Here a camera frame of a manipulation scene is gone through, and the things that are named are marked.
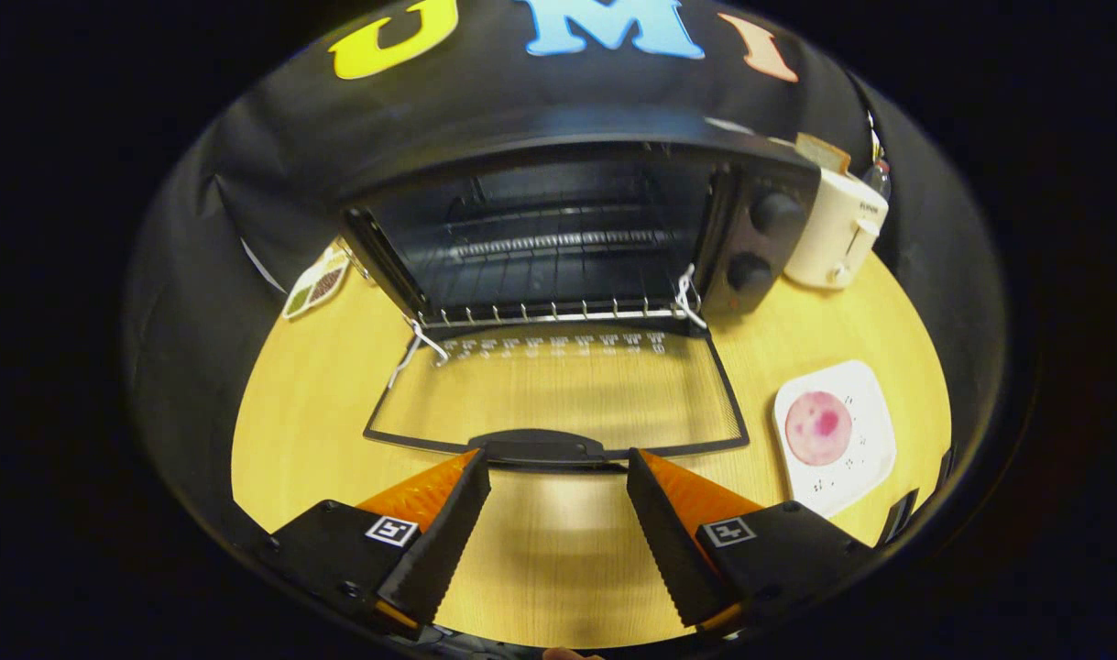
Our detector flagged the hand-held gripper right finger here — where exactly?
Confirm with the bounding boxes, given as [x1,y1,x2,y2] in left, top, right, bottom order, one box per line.
[626,447,875,638]

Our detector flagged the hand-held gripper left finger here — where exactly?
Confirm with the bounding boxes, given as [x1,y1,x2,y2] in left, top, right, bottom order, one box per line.
[263,447,492,641]

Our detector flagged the pink round meat slice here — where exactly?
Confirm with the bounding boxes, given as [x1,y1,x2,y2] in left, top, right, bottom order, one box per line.
[785,390,854,467]

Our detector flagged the white square plate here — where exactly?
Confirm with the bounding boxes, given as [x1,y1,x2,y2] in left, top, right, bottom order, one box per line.
[773,359,898,520]

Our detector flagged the black toaster oven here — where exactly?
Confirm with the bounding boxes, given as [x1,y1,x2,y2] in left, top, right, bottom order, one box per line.
[336,105,822,475]

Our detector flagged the white pop-up toaster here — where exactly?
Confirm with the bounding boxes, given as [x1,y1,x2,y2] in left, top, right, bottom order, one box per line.
[783,165,890,292]

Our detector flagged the white divided dish with beans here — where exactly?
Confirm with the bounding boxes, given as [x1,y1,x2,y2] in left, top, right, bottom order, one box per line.
[281,247,351,321]

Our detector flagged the brown bread slice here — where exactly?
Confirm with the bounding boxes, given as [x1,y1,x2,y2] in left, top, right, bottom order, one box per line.
[794,132,852,175]

